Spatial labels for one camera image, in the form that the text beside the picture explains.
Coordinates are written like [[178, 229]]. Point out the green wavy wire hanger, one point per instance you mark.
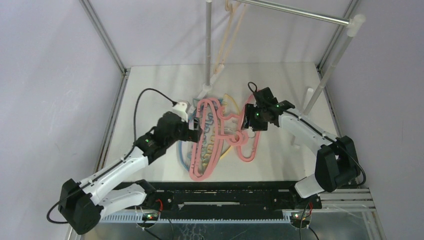
[[195, 102]]

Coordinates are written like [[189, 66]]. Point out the beige plastic hanger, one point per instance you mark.
[[230, 34]]

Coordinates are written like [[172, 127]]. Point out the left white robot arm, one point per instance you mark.
[[84, 203]]

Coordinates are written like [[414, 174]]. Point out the right circuit board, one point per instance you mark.
[[297, 222]]

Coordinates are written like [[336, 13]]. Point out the blue wavy wire hanger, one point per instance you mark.
[[179, 153]]

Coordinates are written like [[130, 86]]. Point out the circuit board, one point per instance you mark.
[[297, 222], [150, 217]]

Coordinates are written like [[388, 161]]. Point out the purple wavy wire hanger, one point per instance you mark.
[[186, 151]]

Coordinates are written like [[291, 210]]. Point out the left circuit board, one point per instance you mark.
[[150, 217]]

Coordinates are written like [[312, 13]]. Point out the yellow wavy wire hanger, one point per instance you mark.
[[228, 105]]

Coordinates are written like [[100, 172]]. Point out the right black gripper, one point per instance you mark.
[[247, 117]]

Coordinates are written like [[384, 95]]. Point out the pink plastic hanger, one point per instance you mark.
[[231, 131], [206, 154], [248, 149]]

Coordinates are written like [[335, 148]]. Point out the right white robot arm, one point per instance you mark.
[[336, 161]]

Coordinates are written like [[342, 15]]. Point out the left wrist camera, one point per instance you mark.
[[181, 110]]

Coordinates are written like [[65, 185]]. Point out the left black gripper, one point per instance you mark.
[[192, 135]]

